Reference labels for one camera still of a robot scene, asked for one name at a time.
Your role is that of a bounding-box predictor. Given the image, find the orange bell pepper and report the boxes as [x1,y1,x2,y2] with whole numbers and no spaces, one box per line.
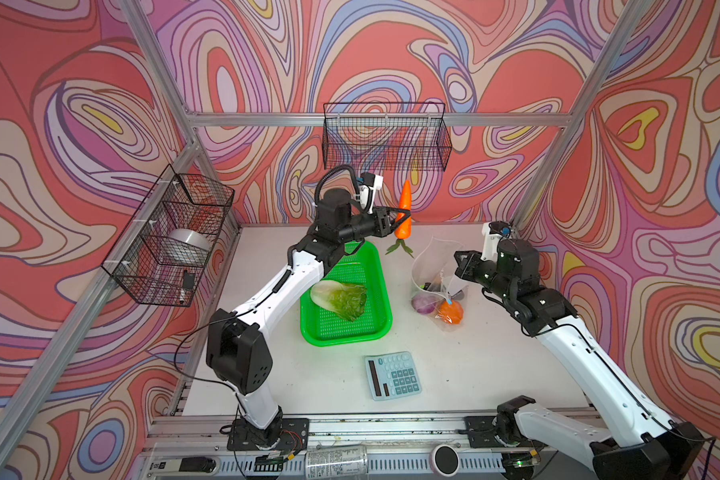
[436,300,464,325]

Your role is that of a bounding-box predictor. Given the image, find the green lettuce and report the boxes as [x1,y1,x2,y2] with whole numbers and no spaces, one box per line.
[309,280,367,322]

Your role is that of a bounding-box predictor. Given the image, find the purple red onion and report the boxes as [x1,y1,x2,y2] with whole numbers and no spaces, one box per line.
[411,293,441,316]

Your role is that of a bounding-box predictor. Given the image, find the teal calculator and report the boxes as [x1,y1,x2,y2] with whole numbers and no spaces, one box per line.
[363,351,422,401]

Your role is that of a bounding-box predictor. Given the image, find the green plastic basket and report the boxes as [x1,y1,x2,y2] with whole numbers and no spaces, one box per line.
[300,242,393,347]

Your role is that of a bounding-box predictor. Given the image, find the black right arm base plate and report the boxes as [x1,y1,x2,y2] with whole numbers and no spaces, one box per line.
[459,414,547,450]

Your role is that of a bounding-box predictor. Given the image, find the white roll in basket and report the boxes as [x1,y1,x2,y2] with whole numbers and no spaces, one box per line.
[168,228,211,254]

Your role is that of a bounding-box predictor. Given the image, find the clear zip top bag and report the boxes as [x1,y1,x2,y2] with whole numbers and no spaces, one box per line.
[410,237,468,331]

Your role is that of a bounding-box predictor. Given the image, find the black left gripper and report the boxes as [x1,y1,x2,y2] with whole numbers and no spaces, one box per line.
[335,208,411,248]

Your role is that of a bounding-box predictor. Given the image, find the black wire basket rear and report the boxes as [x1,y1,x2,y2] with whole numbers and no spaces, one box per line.
[322,100,452,173]

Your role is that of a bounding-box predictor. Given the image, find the black wire basket left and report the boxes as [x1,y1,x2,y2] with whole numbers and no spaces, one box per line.
[101,165,235,307]

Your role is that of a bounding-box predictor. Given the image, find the aluminium front rail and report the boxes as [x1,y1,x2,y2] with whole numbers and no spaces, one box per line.
[128,410,595,479]

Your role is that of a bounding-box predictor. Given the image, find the black device on rail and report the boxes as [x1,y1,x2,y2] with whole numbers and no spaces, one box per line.
[147,456,219,476]

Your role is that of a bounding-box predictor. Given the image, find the silver drink can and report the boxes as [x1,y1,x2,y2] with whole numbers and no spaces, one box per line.
[304,445,369,480]

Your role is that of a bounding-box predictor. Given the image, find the orange carrot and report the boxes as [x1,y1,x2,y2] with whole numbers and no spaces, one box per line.
[385,180,414,258]

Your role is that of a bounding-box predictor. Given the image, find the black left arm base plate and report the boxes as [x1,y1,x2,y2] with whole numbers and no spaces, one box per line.
[219,417,310,452]

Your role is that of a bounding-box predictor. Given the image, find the black wire basket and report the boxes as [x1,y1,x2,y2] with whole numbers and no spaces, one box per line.
[322,100,452,173]
[101,165,235,307]

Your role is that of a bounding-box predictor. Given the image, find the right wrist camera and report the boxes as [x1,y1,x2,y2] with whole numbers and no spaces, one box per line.
[481,221,512,261]

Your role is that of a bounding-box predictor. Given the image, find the aluminium frame post right rear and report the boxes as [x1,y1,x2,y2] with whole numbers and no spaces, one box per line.
[511,0,653,230]

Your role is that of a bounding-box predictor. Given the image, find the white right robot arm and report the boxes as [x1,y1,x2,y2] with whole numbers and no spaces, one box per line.
[454,235,706,479]

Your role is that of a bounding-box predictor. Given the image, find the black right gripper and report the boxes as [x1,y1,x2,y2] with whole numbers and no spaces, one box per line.
[453,249,513,301]

